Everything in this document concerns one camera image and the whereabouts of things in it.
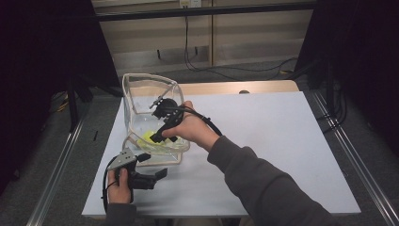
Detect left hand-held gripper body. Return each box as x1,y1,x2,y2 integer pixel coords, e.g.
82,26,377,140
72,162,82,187
106,148,158,191

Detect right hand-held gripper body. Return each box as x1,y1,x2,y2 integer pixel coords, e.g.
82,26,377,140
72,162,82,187
150,97,186,135

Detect clear bag with beige trim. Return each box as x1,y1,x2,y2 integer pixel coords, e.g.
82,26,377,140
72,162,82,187
120,73,191,167

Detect person's right hand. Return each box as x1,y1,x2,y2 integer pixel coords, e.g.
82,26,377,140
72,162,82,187
161,100,220,153

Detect person's left hand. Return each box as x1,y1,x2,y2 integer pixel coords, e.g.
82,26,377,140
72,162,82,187
106,168,133,205

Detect black stand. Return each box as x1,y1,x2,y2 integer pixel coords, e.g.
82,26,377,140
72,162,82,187
67,74,95,133
324,59,338,125

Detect black horizontal bar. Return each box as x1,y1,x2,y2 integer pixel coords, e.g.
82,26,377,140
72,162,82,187
95,2,318,23

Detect white power outlet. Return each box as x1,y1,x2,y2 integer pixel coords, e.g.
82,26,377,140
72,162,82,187
179,0,202,8

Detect black curtain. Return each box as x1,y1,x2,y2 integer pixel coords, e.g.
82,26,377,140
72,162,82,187
295,0,399,149
0,0,121,189

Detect left hand-held gripper black cable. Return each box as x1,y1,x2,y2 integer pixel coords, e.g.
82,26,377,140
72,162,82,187
101,156,119,215

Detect hand-held gripper black cable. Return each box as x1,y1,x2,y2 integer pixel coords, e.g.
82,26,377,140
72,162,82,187
101,156,119,215
170,105,224,137

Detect right hand-held gripper black cable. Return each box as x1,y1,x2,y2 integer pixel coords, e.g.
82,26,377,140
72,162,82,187
170,105,224,137

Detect black wall cable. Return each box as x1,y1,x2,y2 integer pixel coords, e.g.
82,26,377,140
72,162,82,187
183,15,299,81

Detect metal floor rail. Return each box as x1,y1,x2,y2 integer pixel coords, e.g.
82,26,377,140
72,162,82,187
26,121,86,226
313,90,399,226

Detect yellow floor cable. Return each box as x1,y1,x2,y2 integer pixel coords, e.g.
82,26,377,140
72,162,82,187
51,92,70,114

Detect black floor cables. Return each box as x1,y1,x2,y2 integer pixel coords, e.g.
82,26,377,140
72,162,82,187
316,88,349,133

